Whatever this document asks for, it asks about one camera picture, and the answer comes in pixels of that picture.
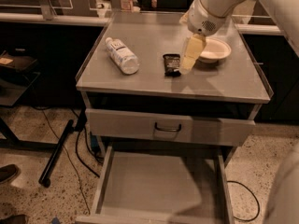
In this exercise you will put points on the clear plastic water bottle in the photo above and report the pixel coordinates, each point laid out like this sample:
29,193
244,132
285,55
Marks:
122,56

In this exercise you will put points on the closed grey upper drawer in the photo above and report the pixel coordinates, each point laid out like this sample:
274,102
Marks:
139,125

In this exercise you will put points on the grey metal drawer cabinet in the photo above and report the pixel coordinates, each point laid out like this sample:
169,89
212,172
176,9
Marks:
232,89

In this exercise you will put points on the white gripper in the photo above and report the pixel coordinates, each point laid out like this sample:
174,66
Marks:
202,19

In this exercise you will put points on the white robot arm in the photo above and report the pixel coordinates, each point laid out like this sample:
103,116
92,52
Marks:
283,202

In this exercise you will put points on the dark shoe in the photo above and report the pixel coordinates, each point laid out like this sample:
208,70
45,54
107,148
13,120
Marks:
8,172
18,219

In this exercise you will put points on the black rxbar chocolate wrapper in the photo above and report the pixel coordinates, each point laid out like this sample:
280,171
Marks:
171,65

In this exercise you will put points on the dark side table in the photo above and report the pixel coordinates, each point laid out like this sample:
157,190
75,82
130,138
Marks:
13,85

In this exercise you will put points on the open grey middle drawer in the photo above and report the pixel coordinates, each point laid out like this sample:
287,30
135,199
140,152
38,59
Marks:
161,183

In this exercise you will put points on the white paper bowl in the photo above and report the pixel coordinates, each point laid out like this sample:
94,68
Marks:
215,50

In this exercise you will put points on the black drawer handle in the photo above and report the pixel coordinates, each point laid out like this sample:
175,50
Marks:
165,129

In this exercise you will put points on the dark shoe bottom left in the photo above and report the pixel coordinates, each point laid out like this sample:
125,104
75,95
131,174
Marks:
18,219

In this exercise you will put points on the black metal floor bar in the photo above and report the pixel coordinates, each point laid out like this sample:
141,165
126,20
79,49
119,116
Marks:
44,179

